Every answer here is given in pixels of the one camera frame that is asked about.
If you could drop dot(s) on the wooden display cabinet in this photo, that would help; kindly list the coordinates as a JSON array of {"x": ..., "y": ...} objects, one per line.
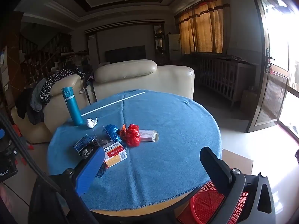
[{"x": 158, "y": 37}]

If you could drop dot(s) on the white medicine box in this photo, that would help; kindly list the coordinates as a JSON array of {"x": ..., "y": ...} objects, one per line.
[{"x": 147, "y": 135}]

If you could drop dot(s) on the white tissue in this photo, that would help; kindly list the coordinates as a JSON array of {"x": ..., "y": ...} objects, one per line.
[{"x": 91, "y": 123}]

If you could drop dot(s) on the teal thermos bottle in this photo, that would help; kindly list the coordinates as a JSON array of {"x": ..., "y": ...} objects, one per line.
[{"x": 73, "y": 107}]

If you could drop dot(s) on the black television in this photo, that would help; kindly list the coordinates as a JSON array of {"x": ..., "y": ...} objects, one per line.
[{"x": 126, "y": 54}]

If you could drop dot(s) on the red plastic basket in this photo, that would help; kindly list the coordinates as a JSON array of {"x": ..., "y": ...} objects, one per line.
[{"x": 205, "y": 205}]

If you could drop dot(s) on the blue printed snack packet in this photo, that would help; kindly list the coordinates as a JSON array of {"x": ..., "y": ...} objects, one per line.
[{"x": 83, "y": 144}]

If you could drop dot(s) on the red plastic bag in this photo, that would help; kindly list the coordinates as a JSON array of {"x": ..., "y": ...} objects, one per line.
[{"x": 132, "y": 136}]

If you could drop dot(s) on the white standing air conditioner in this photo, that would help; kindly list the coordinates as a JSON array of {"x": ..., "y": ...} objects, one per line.
[{"x": 174, "y": 46}]

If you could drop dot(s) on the grey knit garment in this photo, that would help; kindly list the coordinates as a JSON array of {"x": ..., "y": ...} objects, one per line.
[{"x": 37, "y": 95}]

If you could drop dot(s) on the black jacket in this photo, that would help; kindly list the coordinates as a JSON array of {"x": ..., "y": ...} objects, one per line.
[{"x": 23, "y": 105}]

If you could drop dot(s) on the beige leather sofa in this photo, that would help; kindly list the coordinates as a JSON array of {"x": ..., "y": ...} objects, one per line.
[{"x": 140, "y": 77}]

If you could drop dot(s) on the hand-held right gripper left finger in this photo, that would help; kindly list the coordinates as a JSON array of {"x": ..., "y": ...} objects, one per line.
[{"x": 90, "y": 170}]

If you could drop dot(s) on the flat cardboard sheet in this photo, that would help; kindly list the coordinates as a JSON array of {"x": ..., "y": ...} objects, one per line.
[{"x": 238, "y": 162}]

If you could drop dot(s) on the wooden staircase railing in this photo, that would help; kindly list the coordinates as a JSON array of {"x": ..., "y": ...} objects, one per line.
[{"x": 39, "y": 60}]

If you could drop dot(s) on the floral dark garment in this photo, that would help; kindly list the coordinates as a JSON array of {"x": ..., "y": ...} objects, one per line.
[{"x": 58, "y": 77}]

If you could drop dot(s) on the wooden baby crib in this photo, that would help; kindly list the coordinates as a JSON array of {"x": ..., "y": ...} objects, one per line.
[{"x": 217, "y": 79}]

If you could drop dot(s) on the clear plastic wrapper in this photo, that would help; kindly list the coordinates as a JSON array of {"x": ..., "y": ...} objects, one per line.
[{"x": 102, "y": 137}]

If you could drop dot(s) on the white tall cabinet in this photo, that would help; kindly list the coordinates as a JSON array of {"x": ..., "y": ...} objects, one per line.
[{"x": 93, "y": 49}]

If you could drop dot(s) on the red and yellow medicine box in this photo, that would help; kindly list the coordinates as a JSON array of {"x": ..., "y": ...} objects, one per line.
[{"x": 115, "y": 155}]

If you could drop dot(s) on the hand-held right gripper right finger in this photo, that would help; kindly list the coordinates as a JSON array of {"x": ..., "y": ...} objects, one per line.
[{"x": 215, "y": 168}]

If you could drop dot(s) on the round wooden table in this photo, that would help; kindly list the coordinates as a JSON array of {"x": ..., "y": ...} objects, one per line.
[{"x": 140, "y": 211}]

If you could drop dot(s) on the brown cardboard box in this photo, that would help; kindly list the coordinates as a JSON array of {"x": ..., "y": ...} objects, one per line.
[{"x": 248, "y": 100}]

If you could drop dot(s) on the orange snack wrapper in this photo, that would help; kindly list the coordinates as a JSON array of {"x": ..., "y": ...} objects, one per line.
[{"x": 123, "y": 128}]

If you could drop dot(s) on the blue tablecloth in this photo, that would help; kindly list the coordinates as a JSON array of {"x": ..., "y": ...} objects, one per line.
[{"x": 163, "y": 156}]

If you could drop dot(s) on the thin white rod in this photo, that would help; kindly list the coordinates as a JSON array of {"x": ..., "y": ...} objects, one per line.
[{"x": 112, "y": 103}]

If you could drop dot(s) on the blue plastic bag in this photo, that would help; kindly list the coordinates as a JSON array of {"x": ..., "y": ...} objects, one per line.
[{"x": 113, "y": 131}]

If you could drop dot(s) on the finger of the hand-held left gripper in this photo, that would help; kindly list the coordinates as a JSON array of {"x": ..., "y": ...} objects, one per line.
[{"x": 1, "y": 134}]

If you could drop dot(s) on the yellow curtains with red trim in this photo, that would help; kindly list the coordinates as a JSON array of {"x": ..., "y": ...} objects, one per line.
[{"x": 203, "y": 28}]

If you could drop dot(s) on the wooden door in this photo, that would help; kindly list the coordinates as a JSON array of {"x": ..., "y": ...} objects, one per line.
[{"x": 268, "y": 98}]

